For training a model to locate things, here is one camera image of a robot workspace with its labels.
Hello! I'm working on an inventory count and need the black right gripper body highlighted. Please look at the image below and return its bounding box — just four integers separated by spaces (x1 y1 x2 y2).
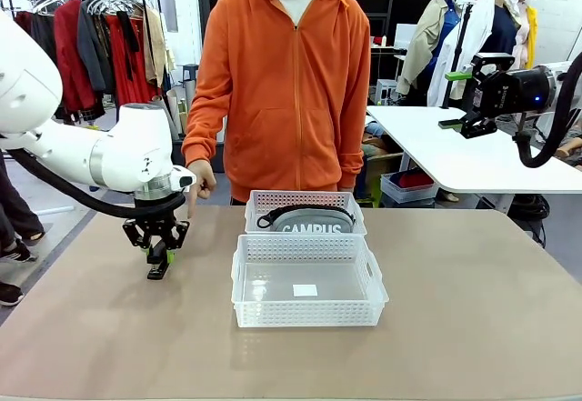
472 67 555 115

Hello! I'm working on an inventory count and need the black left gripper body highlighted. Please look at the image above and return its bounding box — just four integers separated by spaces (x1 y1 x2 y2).
138 212 179 238

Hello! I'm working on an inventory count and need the black stapler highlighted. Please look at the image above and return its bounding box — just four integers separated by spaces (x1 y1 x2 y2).
145 239 172 282

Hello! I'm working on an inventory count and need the grey CAMPUS pencil pouch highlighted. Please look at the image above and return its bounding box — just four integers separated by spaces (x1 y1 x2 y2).
256 205 356 235

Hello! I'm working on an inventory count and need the person's left forearm orange sleeve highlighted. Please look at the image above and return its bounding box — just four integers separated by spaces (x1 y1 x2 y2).
338 114 372 189

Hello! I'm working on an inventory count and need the person's right forearm orange sleeve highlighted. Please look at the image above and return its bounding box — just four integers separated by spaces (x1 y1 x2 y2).
181 100 228 170

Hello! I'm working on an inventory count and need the person's right hand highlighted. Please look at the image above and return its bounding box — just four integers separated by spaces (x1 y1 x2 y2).
185 160 218 219

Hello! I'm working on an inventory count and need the white hanging coat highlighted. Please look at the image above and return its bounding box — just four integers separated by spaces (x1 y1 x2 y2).
429 0 496 109

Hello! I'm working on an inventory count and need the figure in navy top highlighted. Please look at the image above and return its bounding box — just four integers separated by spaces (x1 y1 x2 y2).
481 0 528 59

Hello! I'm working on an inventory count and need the white side table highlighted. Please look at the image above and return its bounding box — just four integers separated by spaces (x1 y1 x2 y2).
366 105 582 216

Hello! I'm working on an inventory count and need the yellow hanging garment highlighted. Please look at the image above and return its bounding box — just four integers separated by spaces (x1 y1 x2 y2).
513 3 540 71

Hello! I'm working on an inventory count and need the mannequin with beige coat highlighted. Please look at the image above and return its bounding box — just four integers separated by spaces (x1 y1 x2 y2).
395 0 481 97

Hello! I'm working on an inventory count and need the beige mannequin limb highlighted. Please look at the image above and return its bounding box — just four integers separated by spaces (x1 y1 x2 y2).
559 133 582 165

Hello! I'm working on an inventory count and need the red cloth in bin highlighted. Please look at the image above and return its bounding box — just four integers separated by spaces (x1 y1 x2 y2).
398 169 436 191

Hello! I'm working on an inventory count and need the white computer case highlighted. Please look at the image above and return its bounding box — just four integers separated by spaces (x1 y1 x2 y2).
375 78 404 105

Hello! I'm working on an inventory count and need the grey plastic storage bin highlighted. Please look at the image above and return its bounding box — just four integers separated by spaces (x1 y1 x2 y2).
380 171 440 206

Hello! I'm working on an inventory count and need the brown cardboard box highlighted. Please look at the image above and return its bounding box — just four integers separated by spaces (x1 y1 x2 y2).
363 151 405 201

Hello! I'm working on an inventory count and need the bystander's dark trouser leg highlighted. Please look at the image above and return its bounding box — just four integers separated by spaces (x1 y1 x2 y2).
0 148 46 248

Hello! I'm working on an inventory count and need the beige cardboard tube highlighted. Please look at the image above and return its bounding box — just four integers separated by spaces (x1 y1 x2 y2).
164 87 186 136

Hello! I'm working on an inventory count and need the black sneaker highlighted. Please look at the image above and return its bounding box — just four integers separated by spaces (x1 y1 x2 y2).
0 239 38 265
0 282 25 307

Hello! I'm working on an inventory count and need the clear perforated plastic basket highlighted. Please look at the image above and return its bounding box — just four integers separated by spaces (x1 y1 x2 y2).
244 189 368 237
230 232 390 329

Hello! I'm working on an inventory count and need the person's orange hoodie torso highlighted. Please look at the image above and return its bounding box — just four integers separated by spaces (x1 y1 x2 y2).
181 0 372 206

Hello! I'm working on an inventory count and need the red hanging dress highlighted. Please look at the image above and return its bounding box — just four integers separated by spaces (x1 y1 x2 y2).
105 13 158 106

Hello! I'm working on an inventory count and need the beige hanging garment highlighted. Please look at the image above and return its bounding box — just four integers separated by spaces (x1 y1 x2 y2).
143 7 176 88

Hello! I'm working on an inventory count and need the red hanging jacket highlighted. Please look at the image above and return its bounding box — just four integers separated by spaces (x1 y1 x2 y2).
53 0 99 114

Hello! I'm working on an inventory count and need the dark grey hanging jacket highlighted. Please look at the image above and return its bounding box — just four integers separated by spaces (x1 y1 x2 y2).
76 0 117 95

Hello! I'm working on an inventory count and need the dark maroon hanging garment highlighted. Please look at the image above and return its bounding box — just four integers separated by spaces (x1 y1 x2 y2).
15 9 59 70

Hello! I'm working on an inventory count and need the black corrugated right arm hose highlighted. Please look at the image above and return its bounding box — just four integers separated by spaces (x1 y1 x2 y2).
513 50 582 169

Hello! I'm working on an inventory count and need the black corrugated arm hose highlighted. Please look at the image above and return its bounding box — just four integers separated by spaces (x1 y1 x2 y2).
6 145 187 220
513 50 582 169

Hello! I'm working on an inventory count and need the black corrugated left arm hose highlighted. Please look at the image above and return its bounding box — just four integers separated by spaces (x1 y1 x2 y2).
6 145 187 220

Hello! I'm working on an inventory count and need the black cable bundle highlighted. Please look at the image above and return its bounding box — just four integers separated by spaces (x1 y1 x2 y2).
507 194 552 244

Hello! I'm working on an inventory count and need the lime green frame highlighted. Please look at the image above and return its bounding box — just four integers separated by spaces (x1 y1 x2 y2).
356 177 382 209

